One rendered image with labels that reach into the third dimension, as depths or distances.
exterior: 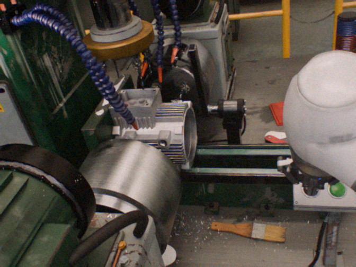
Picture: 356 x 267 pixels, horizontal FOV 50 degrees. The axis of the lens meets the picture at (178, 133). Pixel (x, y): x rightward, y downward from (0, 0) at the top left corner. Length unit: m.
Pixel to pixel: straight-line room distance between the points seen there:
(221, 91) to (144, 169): 0.76
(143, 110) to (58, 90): 0.24
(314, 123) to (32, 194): 0.35
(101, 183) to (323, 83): 0.50
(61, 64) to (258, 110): 0.81
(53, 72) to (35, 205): 0.61
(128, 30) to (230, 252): 0.62
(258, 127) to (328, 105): 1.08
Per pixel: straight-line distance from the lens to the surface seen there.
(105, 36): 0.94
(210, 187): 1.12
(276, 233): 1.09
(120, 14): 0.95
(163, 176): 0.84
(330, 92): 0.41
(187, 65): 1.23
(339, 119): 0.41
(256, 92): 1.70
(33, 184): 0.54
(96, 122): 1.01
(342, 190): 0.84
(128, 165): 0.81
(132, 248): 0.65
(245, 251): 1.07
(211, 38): 1.42
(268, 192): 1.11
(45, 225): 0.51
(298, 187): 0.84
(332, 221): 0.92
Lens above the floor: 1.65
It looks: 34 degrees down
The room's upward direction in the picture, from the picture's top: 12 degrees counter-clockwise
